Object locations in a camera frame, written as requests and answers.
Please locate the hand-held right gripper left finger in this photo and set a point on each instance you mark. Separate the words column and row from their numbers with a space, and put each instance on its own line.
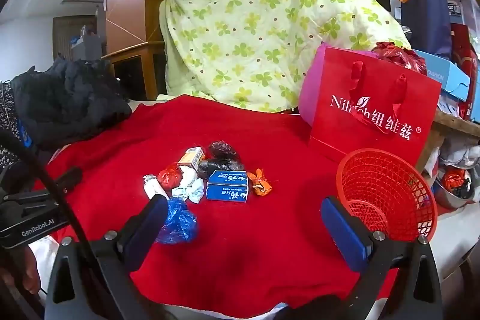
column 150, row 222

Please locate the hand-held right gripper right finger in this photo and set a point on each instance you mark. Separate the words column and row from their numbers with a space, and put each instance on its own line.
column 343, row 230

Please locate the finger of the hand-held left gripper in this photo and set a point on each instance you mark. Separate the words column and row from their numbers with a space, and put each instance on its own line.
column 69, row 177

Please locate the blue plastic bag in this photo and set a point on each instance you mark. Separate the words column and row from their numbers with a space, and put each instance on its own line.
column 178, row 220

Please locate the white long box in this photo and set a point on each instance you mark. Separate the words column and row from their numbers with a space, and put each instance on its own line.
column 153, row 187

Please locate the red plastic mesh basket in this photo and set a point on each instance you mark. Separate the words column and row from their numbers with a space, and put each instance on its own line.
column 386, row 188

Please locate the blue cardboard box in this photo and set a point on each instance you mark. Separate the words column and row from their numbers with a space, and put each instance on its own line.
column 227, row 187

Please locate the person's left hand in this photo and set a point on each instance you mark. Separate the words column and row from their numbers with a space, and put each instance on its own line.
column 20, row 273

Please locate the white crumpled paper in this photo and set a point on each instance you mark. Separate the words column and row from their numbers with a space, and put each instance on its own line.
column 187, row 175

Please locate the small orange white box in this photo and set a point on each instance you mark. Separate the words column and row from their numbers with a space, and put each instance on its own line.
column 192, row 156

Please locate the black fluffy garment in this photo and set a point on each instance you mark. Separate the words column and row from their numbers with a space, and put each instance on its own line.
column 71, row 98

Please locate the speckled black white garment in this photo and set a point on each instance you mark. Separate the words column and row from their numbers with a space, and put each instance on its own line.
column 5, row 117

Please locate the black plastic bag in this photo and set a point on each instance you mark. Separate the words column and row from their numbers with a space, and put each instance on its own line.
column 219, row 166

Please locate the red paper gift bag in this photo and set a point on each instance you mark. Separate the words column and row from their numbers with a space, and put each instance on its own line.
column 375, row 140

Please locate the orange wrapper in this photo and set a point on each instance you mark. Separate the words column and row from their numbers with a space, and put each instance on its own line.
column 259, row 183

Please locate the red cloth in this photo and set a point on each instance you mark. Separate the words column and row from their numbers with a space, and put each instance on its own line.
column 243, row 248

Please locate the dark reddish plastic bag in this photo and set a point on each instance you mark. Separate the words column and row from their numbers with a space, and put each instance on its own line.
column 223, row 148

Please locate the metal bowl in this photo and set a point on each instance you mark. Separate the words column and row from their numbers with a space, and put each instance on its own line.
column 453, row 202

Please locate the red and black plastic bags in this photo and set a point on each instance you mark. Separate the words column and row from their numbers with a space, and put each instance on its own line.
column 453, row 179

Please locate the white plastic bags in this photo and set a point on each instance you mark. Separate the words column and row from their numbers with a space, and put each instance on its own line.
column 457, row 155

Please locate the wooden shelf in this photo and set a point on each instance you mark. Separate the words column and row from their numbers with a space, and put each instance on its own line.
column 457, row 125

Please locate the shiny red plastic bag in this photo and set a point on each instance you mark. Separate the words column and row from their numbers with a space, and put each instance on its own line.
column 397, row 55

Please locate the light blue shoe box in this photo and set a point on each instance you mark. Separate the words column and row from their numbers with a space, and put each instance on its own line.
column 442, row 70

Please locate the red gift box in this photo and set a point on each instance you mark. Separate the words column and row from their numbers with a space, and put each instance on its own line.
column 465, row 61

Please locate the green clover print blanket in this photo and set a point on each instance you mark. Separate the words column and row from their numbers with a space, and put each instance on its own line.
column 243, row 24

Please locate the clear plastic storage box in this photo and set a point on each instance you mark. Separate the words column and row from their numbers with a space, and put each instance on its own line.
column 463, row 1

